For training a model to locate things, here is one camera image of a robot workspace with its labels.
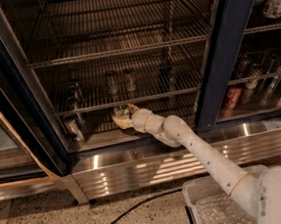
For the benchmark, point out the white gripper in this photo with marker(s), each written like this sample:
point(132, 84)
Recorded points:
point(138, 118)

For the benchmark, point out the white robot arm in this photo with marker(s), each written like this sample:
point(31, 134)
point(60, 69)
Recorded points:
point(259, 196)

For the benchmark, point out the silver can middle rear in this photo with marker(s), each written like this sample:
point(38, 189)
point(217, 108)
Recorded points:
point(131, 82)

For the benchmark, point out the silver can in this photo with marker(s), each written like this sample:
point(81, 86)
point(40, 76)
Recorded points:
point(131, 82)
point(73, 128)

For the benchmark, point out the can rear behind 7up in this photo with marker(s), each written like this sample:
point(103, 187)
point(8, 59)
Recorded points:
point(111, 81)

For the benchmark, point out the silver can front left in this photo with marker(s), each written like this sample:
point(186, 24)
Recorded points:
point(73, 128)

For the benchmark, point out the dark blue can rear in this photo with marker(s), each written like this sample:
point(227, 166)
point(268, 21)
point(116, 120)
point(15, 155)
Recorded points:
point(167, 79)

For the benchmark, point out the red can right compartment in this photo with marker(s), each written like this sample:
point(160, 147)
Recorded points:
point(230, 101)

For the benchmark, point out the open glass fridge door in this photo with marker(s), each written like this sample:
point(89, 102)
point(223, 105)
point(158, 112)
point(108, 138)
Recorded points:
point(22, 156)

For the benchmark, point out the silver can right compartment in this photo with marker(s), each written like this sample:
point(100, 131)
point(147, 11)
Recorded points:
point(248, 91)

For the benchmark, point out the clear plastic bin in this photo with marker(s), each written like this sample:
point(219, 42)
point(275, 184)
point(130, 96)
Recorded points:
point(208, 203)

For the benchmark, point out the lower wire fridge shelf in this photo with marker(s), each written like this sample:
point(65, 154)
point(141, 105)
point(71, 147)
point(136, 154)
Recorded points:
point(187, 61)

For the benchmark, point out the wire fridge shelf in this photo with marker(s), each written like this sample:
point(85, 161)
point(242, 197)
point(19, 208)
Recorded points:
point(187, 61)
point(80, 30)

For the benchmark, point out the upper wire fridge shelf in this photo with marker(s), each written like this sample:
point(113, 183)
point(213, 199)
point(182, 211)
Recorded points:
point(80, 30)

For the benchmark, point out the dark blue fridge door frame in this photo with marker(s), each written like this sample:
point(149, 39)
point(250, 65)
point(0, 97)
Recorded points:
point(230, 23)

